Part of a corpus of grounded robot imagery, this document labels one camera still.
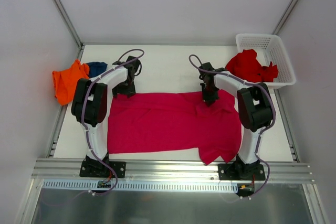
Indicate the aluminium mounting rail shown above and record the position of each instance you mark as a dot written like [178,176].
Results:
[173,171]

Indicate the white plastic basket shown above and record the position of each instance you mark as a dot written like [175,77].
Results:
[269,49]

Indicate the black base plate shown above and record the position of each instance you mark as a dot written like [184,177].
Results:
[95,169]
[238,171]

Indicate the red t shirt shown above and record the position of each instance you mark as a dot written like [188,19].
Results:
[246,66]

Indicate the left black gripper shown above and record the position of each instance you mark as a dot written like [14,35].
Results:
[124,88]

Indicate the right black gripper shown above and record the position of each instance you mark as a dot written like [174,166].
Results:
[210,96]

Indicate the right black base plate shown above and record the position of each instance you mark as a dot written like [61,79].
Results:
[238,171]

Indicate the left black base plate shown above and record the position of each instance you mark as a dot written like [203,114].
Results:
[95,169]

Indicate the magenta t shirt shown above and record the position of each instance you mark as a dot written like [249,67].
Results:
[158,122]

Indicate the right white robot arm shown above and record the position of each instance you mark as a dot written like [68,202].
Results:
[255,109]

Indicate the navy blue t shirt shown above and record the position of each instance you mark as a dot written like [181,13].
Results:
[96,68]

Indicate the orange t shirt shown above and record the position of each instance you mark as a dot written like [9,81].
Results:
[65,81]

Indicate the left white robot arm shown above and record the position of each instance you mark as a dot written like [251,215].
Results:
[91,107]

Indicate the white slotted cable duct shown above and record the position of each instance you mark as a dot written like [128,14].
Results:
[98,185]

